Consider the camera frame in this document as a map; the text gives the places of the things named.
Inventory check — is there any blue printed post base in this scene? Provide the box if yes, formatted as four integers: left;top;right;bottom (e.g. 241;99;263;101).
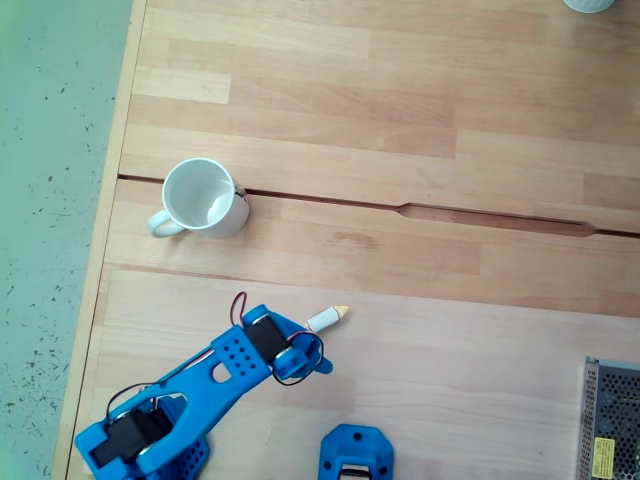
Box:
319;423;395;480

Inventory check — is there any pale wooden base board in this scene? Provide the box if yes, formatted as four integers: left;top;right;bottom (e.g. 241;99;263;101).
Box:
82;269;640;480

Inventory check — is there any white round object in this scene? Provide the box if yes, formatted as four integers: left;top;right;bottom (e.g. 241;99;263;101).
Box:
562;0;617;15

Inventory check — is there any white yellow sweet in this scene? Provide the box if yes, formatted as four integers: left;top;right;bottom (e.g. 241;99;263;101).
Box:
304;304;351;334

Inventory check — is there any perforated metal power supply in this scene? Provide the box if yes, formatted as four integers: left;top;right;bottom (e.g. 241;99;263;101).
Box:
574;355;640;480

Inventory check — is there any white mug black lettering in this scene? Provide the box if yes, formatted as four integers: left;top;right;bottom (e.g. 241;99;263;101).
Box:
146;157;250;240

